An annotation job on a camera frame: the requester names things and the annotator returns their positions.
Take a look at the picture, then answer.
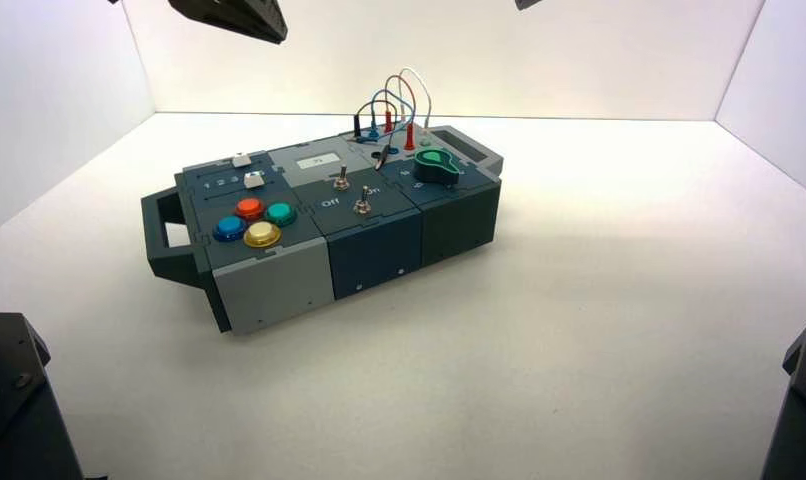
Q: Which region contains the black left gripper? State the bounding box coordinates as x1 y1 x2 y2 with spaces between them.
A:
167 0 289 46

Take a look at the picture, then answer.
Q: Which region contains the small white display screen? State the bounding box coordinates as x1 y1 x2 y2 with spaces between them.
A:
294 153 342 171

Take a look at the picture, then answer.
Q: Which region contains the green rotary knob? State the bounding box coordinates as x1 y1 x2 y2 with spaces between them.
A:
413 148 463 186

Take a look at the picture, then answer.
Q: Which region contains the orange round push button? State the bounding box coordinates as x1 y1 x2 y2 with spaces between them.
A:
234 197 267 222

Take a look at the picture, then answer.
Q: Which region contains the green round push button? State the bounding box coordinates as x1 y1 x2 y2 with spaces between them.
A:
264 201 299 229

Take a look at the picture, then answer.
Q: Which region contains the blue round push button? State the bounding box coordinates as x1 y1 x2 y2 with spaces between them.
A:
212 215 249 244

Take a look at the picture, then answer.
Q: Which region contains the yellow round push button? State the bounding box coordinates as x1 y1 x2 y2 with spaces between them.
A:
243 221 284 250

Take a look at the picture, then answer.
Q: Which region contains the dark modular control box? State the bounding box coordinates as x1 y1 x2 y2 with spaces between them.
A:
141 124 505 336

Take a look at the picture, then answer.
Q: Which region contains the white jumper cable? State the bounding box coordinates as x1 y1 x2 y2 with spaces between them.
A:
398 66 435 146

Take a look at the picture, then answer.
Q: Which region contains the black jumper cable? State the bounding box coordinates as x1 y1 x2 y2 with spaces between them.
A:
351 99 400 173

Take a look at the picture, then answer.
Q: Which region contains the red jumper cable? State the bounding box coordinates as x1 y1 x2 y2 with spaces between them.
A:
383 74 419 152

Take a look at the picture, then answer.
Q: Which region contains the blue jumper cable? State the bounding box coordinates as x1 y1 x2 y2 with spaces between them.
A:
367 88 402 143

